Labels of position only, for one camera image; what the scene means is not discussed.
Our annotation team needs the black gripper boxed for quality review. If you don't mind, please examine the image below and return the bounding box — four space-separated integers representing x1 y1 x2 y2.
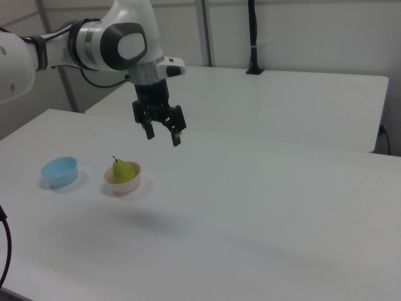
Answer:
132 78 188 147

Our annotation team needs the green pear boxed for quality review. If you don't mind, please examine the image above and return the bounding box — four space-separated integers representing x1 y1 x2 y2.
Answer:
112 156 137 185

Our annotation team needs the pink plastic bowl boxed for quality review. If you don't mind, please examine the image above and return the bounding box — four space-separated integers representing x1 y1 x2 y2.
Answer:
103 161 142 194

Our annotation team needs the blue plastic bowl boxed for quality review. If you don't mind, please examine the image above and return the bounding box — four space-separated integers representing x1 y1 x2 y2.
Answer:
41 156 79 189

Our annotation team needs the black pole with clamp base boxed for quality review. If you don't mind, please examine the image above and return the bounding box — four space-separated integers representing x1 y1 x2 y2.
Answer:
245 0 266 75

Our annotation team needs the white cable tie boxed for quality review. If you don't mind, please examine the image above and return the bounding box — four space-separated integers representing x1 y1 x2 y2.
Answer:
251 38 276 51

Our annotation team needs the black velcro strap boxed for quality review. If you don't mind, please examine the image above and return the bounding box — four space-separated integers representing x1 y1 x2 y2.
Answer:
32 35 48 71

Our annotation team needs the thick black cable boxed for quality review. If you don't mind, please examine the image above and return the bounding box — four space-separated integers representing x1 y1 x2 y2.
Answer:
0 203 13 280

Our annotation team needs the thin black cable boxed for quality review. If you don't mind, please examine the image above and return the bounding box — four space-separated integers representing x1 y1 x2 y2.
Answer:
378 125 392 155

